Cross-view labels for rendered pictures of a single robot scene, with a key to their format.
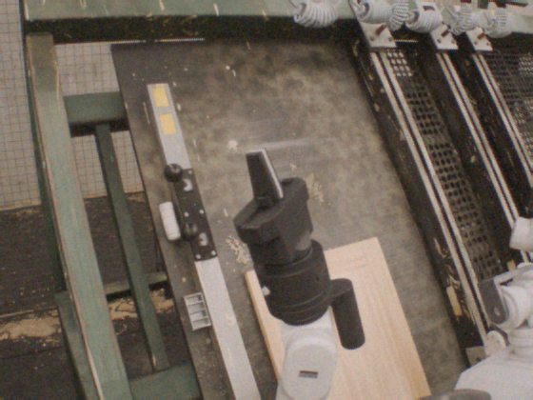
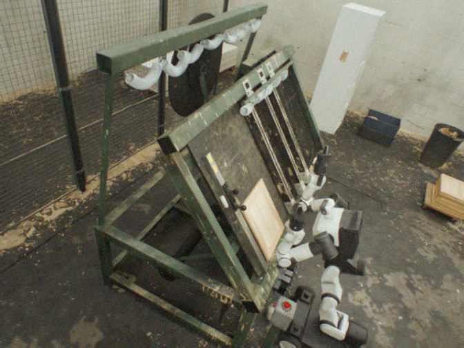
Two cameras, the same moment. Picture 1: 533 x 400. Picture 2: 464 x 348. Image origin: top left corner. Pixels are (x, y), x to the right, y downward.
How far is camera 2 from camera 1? 1.57 m
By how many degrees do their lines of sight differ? 41
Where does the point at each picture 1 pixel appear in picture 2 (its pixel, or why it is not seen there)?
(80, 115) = not seen: hidden behind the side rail
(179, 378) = (234, 246)
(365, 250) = (260, 184)
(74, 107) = not seen: hidden behind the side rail
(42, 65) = (181, 164)
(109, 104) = (190, 164)
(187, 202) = (228, 194)
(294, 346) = (299, 235)
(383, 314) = (268, 202)
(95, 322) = (225, 243)
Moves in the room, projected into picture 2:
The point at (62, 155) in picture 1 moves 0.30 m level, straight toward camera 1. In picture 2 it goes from (200, 197) to (246, 221)
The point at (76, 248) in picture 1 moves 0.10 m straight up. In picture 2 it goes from (215, 224) to (217, 213)
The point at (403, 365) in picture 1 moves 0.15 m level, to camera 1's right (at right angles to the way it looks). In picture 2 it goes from (275, 215) to (288, 209)
